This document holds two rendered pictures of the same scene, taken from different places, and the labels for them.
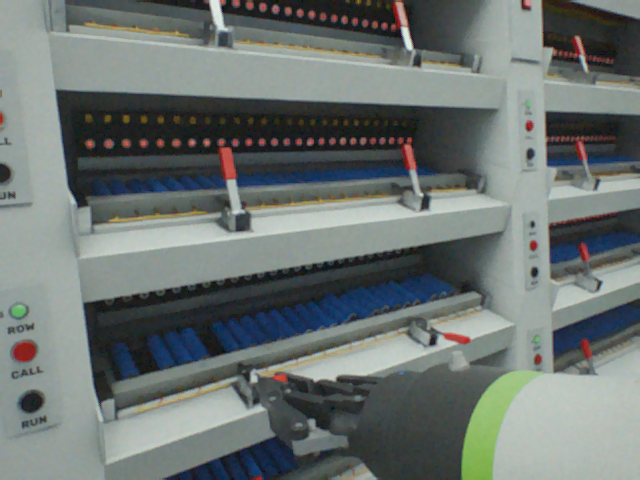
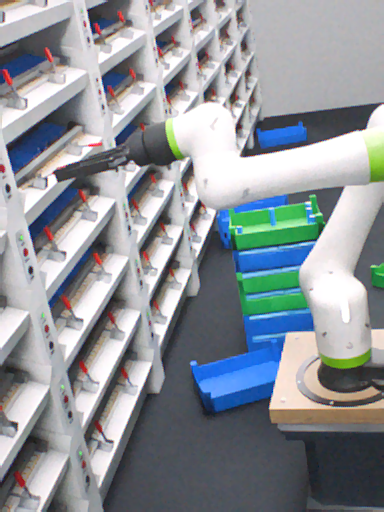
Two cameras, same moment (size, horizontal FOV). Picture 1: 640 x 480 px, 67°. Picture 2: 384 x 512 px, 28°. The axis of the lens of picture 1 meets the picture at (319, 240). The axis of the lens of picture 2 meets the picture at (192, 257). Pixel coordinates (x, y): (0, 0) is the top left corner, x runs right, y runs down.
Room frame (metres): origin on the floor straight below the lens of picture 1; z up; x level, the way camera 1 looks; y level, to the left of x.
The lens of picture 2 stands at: (-1.00, 1.06, 1.38)
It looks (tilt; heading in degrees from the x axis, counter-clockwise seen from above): 23 degrees down; 317
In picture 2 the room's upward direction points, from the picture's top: 10 degrees counter-clockwise
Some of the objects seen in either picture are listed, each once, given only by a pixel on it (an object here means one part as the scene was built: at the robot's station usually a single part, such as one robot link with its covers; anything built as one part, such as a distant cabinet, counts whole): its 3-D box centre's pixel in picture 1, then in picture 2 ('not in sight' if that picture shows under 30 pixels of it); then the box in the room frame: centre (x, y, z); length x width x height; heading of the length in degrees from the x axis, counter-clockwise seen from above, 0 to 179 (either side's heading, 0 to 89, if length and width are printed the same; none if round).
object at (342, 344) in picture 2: not in sight; (340, 317); (-0.03, -0.27, 0.48); 0.16 x 0.13 x 0.19; 136
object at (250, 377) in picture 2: not in sight; (243, 375); (0.52, -0.47, 0.04); 0.30 x 0.20 x 0.08; 56
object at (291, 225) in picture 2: not in sight; (274, 222); (0.57, -0.79, 0.44); 0.30 x 0.20 x 0.08; 41
